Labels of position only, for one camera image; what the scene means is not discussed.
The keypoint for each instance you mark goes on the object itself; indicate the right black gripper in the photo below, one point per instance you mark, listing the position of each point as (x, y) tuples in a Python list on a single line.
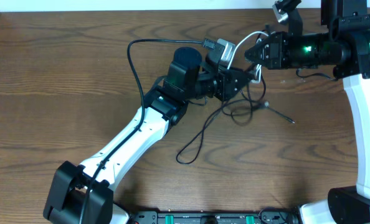
[(274, 50)]

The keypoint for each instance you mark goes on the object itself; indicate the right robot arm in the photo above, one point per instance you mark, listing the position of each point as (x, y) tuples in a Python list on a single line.
[(346, 47)]

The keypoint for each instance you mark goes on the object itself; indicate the clear tape piece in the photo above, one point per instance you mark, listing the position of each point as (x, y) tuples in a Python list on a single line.
[(293, 81)]

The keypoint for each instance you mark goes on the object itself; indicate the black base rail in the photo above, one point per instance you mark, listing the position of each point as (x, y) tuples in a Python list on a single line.
[(265, 216)]

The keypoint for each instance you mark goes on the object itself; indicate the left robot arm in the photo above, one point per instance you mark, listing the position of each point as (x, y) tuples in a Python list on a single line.
[(84, 193)]

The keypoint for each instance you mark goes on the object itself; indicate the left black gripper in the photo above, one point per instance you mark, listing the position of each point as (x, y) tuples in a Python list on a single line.
[(221, 86)]

